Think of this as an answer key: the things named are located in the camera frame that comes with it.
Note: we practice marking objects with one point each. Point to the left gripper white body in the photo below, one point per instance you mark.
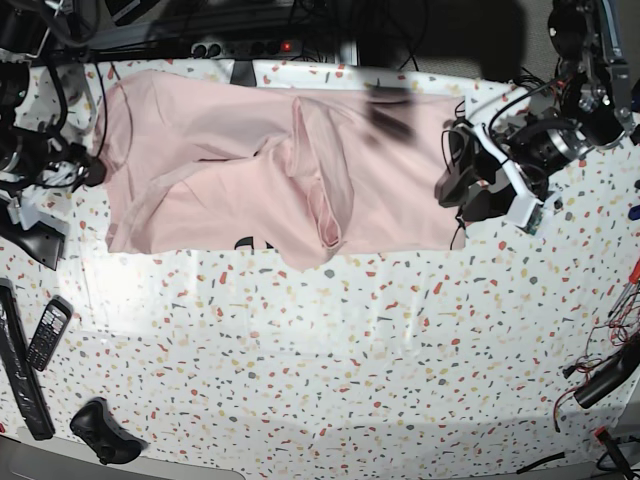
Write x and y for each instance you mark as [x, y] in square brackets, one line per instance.
[524, 198]

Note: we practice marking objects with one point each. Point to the black game controller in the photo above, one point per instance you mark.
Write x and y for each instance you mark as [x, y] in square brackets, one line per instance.
[98, 429]

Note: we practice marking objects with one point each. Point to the blue object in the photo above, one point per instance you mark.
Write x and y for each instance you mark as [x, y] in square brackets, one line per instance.
[634, 213]

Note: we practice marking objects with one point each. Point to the black cordless phone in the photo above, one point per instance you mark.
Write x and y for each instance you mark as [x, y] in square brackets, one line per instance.
[52, 325]

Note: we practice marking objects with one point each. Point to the black cylindrical tool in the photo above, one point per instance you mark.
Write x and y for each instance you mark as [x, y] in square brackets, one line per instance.
[613, 374]

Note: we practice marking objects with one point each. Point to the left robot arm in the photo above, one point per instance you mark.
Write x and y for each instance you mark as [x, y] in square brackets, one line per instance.
[586, 106]

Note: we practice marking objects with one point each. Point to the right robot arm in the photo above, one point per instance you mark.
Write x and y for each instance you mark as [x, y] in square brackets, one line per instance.
[48, 111]

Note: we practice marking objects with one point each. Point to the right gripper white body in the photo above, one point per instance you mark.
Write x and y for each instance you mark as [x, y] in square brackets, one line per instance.
[49, 199]

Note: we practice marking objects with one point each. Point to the pink T-shirt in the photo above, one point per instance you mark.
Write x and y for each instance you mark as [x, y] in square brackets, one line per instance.
[193, 164]

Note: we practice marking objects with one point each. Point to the small black red tool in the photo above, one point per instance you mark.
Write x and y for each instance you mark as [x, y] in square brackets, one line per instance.
[621, 465]

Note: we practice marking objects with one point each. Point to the terrazzo pattern table cover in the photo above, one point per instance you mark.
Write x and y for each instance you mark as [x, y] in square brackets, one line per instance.
[389, 366]

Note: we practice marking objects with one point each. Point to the black power strip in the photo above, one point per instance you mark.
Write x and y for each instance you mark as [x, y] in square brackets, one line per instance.
[246, 49]

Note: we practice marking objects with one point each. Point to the red handled screwdriver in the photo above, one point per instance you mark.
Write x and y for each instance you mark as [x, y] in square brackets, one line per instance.
[633, 280]

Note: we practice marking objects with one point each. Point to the long black bar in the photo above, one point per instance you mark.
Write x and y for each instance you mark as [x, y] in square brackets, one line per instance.
[21, 376]

